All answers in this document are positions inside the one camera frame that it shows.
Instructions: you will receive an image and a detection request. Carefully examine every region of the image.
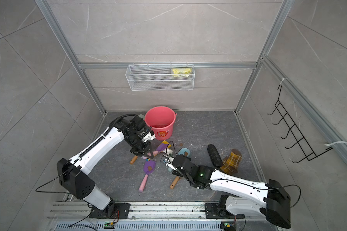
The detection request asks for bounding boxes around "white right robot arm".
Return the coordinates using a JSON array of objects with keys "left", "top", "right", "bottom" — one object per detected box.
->
[{"left": 158, "top": 141, "right": 294, "bottom": 229}]

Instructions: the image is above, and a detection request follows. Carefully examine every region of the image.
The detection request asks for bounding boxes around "white wire wall basket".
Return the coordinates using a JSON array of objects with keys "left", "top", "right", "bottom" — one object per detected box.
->
[{"left": 125, "top": 64, "right": 195, "bottom": 91}]

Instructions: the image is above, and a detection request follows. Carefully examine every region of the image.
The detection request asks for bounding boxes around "green trowel near tissue box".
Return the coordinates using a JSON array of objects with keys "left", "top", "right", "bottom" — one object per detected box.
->
[{"left": 130, "top": 156, "right": 138, "bottom": 165}]

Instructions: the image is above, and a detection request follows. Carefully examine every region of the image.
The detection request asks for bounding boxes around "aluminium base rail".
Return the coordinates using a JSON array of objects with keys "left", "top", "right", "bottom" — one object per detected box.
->
[{"left": 41, "top": 202, "right": 279, "bottom": 231}]

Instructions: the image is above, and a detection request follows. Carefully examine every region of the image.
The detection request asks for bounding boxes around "white cleaning brush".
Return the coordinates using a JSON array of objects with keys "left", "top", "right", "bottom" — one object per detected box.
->
[{"left": 161, "top": 148, "right": 173, "bottom": 157}]

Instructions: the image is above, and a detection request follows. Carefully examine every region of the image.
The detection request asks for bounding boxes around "black wall hook rack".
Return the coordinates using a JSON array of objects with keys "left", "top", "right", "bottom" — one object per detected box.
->
[{"left": 267, "top": 85, "right": 333, "bottom": 164}]

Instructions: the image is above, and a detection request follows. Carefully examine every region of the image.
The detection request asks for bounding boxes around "green trowel wooden handle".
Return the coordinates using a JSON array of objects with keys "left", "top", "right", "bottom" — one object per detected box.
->
[{"left": 170, "top": 176, "right": 181, "bottom": 189}]

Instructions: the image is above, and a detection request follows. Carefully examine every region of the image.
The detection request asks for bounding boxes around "purple trowel pink handle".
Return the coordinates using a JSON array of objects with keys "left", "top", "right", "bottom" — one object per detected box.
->
[{"left": 138, "top": 160, "right": 156, "bottom": 193}]

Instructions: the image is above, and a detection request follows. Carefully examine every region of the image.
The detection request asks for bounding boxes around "plaid brown cloth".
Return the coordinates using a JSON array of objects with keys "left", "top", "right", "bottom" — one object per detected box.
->
[{"left": 220, "top": 149, "right": 243, "bottom": 176}]

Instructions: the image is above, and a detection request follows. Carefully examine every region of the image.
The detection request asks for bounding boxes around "black oval brush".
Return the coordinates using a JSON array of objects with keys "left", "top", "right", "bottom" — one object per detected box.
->
[{"left": 207, "top": 144, "right": 223, "bottom": 168}]

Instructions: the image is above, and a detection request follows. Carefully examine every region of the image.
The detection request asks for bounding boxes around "yellow sponge in basket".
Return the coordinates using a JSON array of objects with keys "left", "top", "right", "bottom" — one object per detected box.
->
[{"left": 171, "top": 67, "right": 193, "bottom": 78}]

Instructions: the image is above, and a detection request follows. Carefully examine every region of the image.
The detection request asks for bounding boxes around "blue toy trowel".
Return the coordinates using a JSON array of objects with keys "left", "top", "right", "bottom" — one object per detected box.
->
[{"left": 178, "top": 148, "right": 191, "bottom": 157}]

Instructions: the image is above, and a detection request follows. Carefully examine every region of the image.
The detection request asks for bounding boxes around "small purple trowel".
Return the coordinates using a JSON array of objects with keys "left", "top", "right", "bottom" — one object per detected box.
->
[{"left": 143, "top": 144, "right": 171, "bottom": 159}]

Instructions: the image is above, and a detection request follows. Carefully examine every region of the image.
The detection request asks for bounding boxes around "pink plastic bucket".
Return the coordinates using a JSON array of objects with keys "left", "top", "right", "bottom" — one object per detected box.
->
[{"left": 145, "top": 106, "right": 176, "bottom": 141}]

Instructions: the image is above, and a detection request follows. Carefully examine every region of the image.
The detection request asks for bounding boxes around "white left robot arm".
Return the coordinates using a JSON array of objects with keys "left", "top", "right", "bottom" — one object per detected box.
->
[{"left": 56, "top": 114, "right": 155, "bottom": 218}]

